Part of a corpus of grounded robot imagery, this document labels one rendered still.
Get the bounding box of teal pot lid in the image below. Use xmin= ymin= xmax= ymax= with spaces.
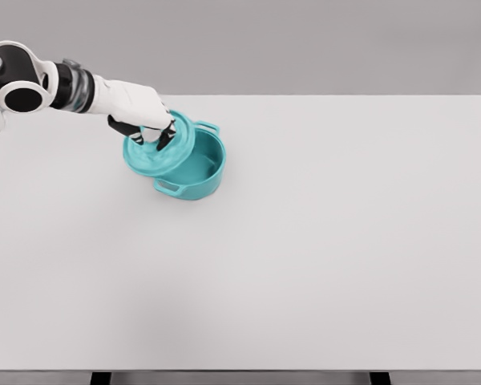
xmin=122 ymin=109 xmax=197 ymax=177

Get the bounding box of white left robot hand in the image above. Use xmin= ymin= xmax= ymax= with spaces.
xmin=106 ymin=79 xmax=177 ymax=152

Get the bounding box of teal pot with handles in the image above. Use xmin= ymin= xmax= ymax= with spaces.
xmin=152 ymin=120 xmax=228 ymax=201

